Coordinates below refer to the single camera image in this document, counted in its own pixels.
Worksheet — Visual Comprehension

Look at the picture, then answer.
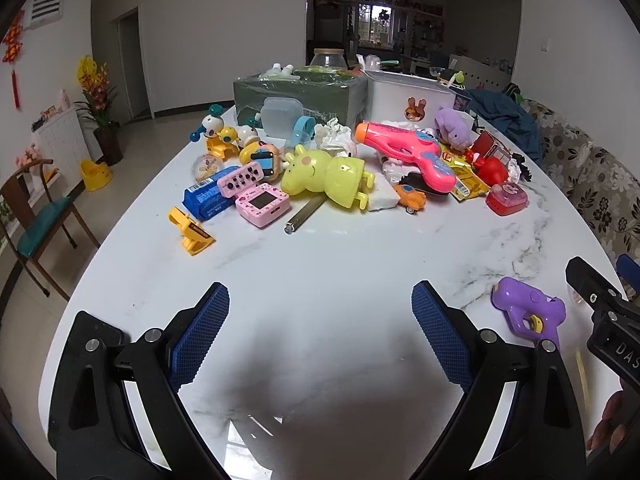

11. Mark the person right hand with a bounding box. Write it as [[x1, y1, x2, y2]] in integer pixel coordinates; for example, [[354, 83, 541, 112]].
[[586, 389, 638, 453]]

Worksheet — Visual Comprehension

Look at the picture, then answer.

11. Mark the purple toy gun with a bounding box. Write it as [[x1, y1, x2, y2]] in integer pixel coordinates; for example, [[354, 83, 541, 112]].
[[490, 276, 566, 347]]

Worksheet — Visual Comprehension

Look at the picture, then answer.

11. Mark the floral sofa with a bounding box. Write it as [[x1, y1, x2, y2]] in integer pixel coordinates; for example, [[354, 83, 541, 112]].
[[522, 100, 640, 261]]

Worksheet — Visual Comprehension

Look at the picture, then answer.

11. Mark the red round box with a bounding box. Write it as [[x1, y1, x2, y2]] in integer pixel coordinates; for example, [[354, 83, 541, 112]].
[[486, 182, 529, 217]]

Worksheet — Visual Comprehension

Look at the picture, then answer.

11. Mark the yellow snack bag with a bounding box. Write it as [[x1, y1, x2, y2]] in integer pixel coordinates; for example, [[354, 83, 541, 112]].
[[442, 152, 490, 203]]

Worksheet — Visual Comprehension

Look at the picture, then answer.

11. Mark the red toy figure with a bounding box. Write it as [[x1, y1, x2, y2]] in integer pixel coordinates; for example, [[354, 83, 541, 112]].
[[464, 148, 509, 186]]

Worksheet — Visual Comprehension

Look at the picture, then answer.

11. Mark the yellow toy truck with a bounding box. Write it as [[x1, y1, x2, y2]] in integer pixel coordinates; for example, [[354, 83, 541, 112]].
[[168, 207, 215, 256]]

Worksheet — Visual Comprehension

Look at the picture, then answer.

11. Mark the wooden chair green seat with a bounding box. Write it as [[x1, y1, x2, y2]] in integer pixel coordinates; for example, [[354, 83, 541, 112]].
[[1, 158, 101, 301]]

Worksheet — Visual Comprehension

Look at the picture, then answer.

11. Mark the orange toy car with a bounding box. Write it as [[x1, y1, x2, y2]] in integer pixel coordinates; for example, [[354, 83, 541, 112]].
[[394, 184, 426, 214]]

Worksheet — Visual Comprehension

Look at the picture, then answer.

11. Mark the yellow potty stool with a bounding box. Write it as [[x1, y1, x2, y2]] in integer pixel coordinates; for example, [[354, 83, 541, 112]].
[[79, 159, 113, 192]]

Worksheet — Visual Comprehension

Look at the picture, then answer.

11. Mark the blue box toy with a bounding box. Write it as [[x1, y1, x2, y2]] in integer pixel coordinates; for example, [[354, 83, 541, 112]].
[[182, 166, 238, 222]]

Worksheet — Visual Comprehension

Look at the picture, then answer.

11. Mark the purple plush toy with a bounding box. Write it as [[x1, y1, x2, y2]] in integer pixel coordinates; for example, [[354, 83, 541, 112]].
[[434, 107, 474, 152]]

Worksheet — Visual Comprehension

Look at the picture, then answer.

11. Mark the pink toy water gun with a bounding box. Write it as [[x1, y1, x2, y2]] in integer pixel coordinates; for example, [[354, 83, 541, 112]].
[[354, 122, 457, 194]]

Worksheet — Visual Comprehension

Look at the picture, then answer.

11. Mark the pink handheld game console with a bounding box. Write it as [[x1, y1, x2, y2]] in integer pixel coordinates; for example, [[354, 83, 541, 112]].
[[235, 183, 291, 229]]

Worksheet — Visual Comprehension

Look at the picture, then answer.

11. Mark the pink button toy remote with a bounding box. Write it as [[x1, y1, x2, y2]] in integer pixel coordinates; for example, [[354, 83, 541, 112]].
[[217, 160, 264, 198]]

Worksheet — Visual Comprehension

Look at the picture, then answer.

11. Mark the small clock toy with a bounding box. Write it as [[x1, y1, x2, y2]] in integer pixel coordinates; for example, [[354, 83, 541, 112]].
[[191, 153, 224, 183]]

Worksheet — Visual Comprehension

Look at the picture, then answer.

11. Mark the white radiator cabinet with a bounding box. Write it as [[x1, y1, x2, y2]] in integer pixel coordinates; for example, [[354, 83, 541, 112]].
[[32, 107, 90, 194]]

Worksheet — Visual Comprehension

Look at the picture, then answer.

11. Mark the yellow Peppa pig toy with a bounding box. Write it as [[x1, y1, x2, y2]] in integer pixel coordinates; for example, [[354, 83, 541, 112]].
[[281, 144, 375, 210]]

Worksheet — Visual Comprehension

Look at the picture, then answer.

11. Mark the white storage box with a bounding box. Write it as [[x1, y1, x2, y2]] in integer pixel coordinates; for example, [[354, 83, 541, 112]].
[[364, 70, 457, 128]]

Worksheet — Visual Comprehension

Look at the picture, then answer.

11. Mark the metal tube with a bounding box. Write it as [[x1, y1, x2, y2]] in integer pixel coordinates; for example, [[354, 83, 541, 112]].
[[284, 194, 326, 235]]

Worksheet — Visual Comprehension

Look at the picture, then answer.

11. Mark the white robot figure toy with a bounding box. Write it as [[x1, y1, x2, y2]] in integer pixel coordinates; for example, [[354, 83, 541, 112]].
[[190, 104, 239, 159]]

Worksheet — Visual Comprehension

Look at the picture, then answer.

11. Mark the crumpled white tissue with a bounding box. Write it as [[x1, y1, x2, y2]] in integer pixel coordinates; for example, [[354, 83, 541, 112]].
[[314, 118, 357, 157]]

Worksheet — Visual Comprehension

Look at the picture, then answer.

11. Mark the yellow flower plant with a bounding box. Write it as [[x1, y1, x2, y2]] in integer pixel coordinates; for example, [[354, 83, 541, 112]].
[[75, 55, 124, 166]]

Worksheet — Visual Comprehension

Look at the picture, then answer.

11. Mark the translucent plastic container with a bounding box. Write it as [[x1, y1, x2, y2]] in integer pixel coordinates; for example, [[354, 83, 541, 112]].
[[260, 96, 304, 139]]

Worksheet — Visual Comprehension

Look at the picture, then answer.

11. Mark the green storage box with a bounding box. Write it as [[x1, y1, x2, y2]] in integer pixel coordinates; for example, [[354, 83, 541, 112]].
[[233, 66, 368, 127]]

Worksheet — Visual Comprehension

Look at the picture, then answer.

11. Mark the glass jar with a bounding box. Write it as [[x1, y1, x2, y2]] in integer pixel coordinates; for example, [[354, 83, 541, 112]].
[[310, 48, 348, 70]]

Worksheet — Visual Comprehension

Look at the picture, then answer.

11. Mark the blue ring toy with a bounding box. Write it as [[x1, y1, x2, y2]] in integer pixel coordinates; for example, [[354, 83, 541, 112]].
[[288, 115, 316, 148]]

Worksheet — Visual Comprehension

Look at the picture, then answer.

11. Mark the red lantern string upper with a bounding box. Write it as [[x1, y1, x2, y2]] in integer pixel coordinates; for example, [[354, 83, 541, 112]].
[[1, 8, 26, 111]]

